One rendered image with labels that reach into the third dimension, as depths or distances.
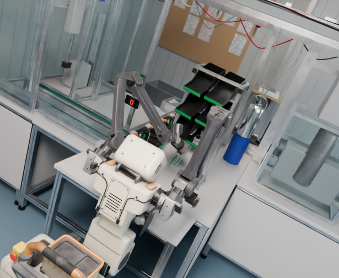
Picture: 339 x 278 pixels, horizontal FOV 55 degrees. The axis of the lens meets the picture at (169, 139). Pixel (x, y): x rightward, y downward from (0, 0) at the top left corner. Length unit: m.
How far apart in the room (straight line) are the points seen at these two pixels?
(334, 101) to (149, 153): 1.62
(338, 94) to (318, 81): 2.72
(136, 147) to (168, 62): 4.51
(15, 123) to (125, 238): 1.49
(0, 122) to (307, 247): 2.62
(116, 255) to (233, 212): 1.39
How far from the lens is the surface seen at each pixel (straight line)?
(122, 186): 1.48
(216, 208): 2.27
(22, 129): 2.76
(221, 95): 2.10
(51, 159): 3.06
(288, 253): 2.96
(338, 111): 2.69
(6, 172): 3.05
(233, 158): 2.95
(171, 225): 1.94
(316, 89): 5.39
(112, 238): 1.70
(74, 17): 2.93
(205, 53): 5.63
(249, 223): 2.87
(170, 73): 5.91
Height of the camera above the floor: 2.03
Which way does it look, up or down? 24 degrees down
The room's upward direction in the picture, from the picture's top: 21 degrees clockwise
